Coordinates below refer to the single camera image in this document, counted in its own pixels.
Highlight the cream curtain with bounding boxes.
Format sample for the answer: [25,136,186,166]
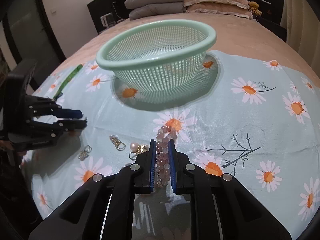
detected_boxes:
[285,0,319,69]

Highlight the lower beige ruffled pillow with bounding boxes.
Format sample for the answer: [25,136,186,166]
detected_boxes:
[187,2,253,20]

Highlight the small silver linked rings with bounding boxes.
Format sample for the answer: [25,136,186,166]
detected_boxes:
[77,144,93,161]

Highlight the lower grey folded blanket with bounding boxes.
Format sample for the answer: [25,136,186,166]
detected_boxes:
[129,2,186,21]

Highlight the black headboard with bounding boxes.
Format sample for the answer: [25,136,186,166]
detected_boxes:
[87,0,287,41]

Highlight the daisy print blue cloth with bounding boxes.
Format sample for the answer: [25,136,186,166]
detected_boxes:
[22,50,319,239]

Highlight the dark door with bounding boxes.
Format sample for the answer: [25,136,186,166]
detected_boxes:
[3,0,66,90]

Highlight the pearl gold earring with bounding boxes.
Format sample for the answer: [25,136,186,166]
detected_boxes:
[129,142,149,160]

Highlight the pink bead bracelet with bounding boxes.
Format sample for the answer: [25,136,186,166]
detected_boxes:
[155,125,178,188]

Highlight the mint green plastic basket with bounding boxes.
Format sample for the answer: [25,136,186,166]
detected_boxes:
[96,19,217,92]

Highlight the small silver chain clasp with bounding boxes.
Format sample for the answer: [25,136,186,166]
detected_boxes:
[109,135,126,151]

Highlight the white bedside device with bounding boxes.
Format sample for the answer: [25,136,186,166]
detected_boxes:
[100,12,116,29]

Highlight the brown teddy bear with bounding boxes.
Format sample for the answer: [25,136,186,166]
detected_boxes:
[248,1,263,17]

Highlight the pink beige bed blanket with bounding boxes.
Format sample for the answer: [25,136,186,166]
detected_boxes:
[49,12,319,87]

